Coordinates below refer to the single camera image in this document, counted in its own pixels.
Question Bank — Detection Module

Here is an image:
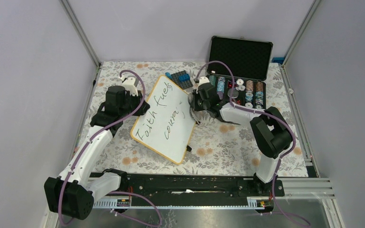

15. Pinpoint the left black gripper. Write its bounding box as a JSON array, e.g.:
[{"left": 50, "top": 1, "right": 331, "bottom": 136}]
[{"left": 120, "top": 90, "right": 150, "bottom": 118}]

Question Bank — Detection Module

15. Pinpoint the yellow framed whiteboard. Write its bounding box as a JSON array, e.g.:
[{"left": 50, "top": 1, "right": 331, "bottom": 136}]
[{"left": 130, "top": 76, "right": 196, "bottom": 164}]

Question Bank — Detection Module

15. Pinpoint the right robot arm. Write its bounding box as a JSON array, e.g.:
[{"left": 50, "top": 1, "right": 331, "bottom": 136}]
[{"left": 188, "top": 83, "right": 296, "bottom": 196}]

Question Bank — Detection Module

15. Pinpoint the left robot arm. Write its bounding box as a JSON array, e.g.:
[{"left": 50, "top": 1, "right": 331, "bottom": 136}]
[{"left": 44, "top": 85, "right": 150, "bottom": 220}]

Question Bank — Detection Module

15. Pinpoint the dark grey lego baseplate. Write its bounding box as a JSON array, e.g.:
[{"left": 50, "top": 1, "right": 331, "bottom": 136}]
[{"left": 169, "top": 70, "right": 193, "bottom": 90}]

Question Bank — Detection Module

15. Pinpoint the blue lego brick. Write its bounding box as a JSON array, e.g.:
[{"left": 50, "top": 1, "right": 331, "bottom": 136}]
[{"left": 178, "top": 74, "right": 190, "bottom": 82}]

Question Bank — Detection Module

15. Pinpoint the black poker chip case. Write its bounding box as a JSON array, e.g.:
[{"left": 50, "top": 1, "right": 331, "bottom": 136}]
[{"left": 207, "top": 36, "right": 273, "bottom": 109}]

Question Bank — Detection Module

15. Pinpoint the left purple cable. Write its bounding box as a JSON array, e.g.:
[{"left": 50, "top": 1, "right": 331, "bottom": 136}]
[{"left": 58, "top": 69, "right": 146, "bottom": 227}]

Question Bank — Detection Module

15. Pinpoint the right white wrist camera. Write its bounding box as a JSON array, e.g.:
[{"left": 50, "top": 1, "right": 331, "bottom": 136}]
[{"left": 198, "top": 76, "right": 210, "bottom": 86}]

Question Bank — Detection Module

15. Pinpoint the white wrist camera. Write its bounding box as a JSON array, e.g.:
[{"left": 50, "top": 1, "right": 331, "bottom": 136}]
[
  {"left": 121, "top": 76, "right": 139, "bottom": 96},
  {"left": 198, "top": 76, "right": 210, "bottom": 86}
]

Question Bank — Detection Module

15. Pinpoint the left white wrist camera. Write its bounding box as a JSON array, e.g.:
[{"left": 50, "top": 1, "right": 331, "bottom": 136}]
[{"left": 121, "top": 76, "right": 139, "bottom": 96}]

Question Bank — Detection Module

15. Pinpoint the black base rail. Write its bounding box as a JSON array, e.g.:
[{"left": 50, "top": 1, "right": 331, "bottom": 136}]
[{"left": 90, "top": 169, "right": 285, "bottom": 208}]

